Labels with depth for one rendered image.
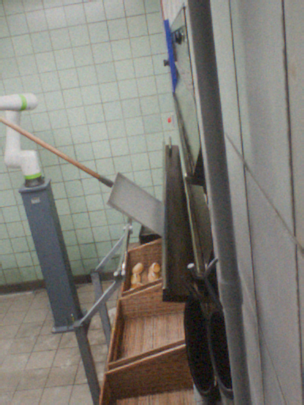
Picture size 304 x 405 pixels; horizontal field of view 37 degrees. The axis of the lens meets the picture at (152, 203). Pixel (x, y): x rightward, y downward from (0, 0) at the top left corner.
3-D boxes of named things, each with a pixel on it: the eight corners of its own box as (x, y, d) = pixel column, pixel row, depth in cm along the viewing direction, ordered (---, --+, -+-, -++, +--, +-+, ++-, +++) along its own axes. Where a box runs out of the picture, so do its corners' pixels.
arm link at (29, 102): (30, 111, 330) (28, 93, 327) (43, 109, 323) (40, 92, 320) (10, 112, 315) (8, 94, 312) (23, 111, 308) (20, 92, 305)
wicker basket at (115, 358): (206, 311, 254) (200, 267, 245) (217, 382, 201) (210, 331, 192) (121, 320, 257) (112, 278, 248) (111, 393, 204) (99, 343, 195)
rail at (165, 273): (162, 144, 287) (165, 144, 287) (161, 294, 119) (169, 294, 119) (162, 141, 286) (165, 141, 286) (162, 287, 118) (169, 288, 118)
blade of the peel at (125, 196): (105, 203, 239) (108, 199, 238) (115, 174, 291) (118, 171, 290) (162, 237, 245) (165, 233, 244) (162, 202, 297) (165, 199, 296)
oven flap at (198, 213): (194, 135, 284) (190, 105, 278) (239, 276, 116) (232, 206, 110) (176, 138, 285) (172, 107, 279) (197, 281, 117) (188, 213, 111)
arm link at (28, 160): (30, 173, 337) (24, 148, 330) (45, 173, 328) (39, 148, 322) (17, 179, 327) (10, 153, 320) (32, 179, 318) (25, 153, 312)
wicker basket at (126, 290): (199, 261, 311) (194, 224, 301) (207, 306, 258) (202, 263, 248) (129, 270, 314) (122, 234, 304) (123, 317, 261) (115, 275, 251)
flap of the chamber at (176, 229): (162, 148, 287) (193, 149, 287) (161, 302, 119) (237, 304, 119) (162, 144, 287) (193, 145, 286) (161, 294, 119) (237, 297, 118)
